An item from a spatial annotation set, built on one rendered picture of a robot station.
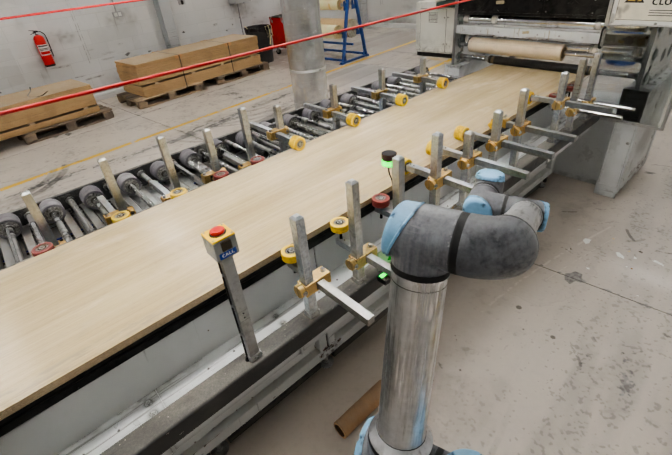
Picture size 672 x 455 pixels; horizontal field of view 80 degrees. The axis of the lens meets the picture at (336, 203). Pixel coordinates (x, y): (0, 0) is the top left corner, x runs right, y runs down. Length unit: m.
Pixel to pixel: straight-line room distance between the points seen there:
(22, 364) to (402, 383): 1.12
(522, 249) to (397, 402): 0.42
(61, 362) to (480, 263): 1.21
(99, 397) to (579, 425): 1.91
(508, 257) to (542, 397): 1.61
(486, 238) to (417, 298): 0.18
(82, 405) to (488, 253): 1.29
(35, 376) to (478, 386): 1.80
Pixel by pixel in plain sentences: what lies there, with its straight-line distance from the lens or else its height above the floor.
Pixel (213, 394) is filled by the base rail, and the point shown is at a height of 0.70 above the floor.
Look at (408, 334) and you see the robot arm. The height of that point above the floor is 1.20.
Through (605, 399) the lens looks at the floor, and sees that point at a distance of 2.41.
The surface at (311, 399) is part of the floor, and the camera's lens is 2.21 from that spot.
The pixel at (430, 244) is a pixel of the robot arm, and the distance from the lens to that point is 0.73.
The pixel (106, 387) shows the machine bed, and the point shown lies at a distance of 1.57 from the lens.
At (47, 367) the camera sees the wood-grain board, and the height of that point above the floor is 0.90.
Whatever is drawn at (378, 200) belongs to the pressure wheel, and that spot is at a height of 0.91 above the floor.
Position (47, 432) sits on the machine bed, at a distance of 1.61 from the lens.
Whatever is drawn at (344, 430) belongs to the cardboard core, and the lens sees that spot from 2.03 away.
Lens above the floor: 1.85
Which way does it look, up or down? 32 degrees down
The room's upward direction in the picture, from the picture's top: 6 degrees counter-clockwise
